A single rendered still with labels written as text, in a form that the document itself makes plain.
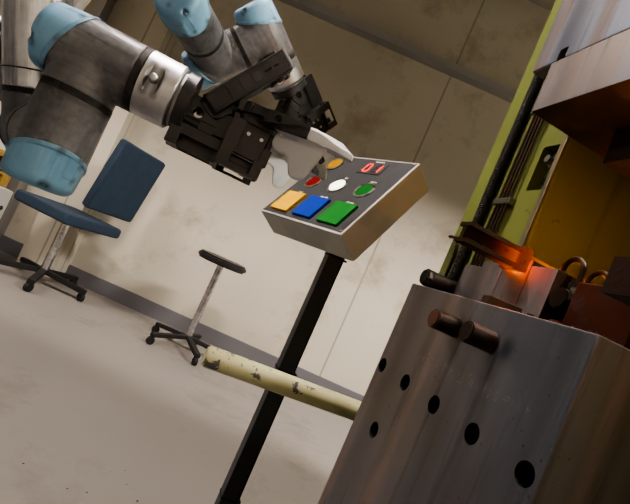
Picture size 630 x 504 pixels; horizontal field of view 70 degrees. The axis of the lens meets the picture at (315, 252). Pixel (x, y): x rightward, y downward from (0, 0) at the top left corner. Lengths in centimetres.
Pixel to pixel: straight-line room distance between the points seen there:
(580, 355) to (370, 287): 333
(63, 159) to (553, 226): 84
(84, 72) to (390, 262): 342
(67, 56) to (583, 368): 59
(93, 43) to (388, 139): 353
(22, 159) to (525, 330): 56
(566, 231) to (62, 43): 89
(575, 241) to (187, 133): 78
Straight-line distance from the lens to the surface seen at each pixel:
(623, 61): 81
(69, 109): 55
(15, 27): 68
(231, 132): 53
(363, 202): 105
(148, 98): 54
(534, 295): 67
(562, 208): 102
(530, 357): 55
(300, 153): 52
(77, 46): 56
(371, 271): 379
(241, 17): 90
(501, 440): 55
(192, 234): 389
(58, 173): 55
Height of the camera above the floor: 86
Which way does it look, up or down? 3 degrees up
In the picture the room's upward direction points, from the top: 24 degrees clockwise
